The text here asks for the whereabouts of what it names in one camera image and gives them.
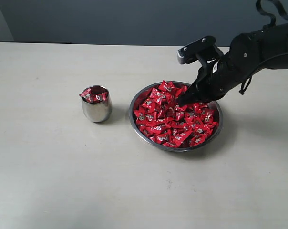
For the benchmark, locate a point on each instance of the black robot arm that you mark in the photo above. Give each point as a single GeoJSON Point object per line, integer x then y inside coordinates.
{"type": "Point", "coordinates": [248, 54]}

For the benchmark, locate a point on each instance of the red wrapped candy front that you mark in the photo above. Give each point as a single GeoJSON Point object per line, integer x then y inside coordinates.
{"type": "Point", "coordinates": [178, 139]}

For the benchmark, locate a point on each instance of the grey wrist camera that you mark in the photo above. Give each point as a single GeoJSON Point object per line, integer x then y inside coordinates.
{"type": "Point", "coordinates": [200, 49]}

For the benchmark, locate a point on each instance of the stainless steel plate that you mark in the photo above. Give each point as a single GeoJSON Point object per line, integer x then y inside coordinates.
{"type": "Point", "coordinates": [166, 119]}

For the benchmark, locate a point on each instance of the stainless steel cup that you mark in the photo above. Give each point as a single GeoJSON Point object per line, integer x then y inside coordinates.
{"type": "Point", "coordinates": [98, 112]}

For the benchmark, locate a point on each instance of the red candy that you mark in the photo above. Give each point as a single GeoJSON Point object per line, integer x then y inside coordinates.
{"type": "Point", "coordinates": [141, 117]}
{"type": "Point", "coordinates": [167, 86]}
{"type": "Point", "coordinates": [86, 95]}
{"type": "Point", "coordinates": [207, 116]}
{"type": "Point", "coordinates": [178, 139]}
{"type": "Point", "coordinates": [98, 98]}

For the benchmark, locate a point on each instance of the red wrapped candy top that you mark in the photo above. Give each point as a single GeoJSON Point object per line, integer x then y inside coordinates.
{"type": "Point", "coordinates": [167, 86]}

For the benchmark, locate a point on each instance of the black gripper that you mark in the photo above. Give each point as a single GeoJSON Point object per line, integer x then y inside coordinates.
{"type": "Point", "coordinates": [213, 82]}

